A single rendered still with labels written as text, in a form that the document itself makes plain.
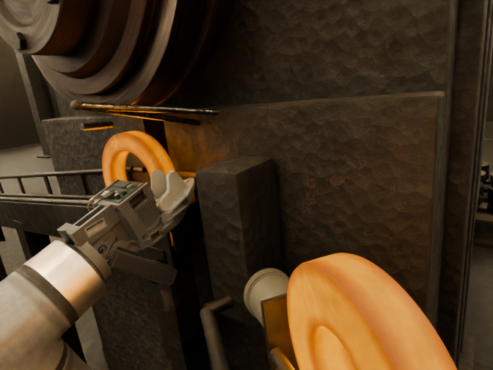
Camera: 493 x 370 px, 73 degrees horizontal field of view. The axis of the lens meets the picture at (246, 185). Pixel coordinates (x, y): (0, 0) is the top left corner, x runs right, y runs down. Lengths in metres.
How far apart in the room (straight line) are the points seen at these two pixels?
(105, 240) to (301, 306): 0.28
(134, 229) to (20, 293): 0.14
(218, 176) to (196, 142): 0.17
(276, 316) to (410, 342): 0.14
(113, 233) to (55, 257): 0.08
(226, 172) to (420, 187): 0.24
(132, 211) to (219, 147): 0.19
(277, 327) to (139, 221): 0.24
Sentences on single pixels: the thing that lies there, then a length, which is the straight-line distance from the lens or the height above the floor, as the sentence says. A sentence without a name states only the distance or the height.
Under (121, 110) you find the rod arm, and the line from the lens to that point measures 0.51.
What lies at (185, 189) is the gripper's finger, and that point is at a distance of 0.53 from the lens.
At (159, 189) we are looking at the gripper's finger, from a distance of 0.55.
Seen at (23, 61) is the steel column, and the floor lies 1.76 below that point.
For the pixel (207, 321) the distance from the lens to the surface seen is 0.49.
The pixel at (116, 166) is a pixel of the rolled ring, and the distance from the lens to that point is 0.69.
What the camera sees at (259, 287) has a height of 0.69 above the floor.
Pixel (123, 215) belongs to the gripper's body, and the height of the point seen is 0.76.
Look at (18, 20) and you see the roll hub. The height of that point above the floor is 1.03.
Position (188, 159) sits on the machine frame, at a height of 0.78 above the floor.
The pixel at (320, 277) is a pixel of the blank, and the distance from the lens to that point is 0.23.
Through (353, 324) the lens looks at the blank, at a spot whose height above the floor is 0.76.
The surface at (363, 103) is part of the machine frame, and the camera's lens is 0.44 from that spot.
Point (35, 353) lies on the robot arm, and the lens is 0.44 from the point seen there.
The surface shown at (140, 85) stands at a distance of 0.53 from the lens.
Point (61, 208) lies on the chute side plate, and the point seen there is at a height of 0.68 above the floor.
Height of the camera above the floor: 0.90
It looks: 16 degrees down
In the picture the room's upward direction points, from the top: 6 degrees counter-clockwise
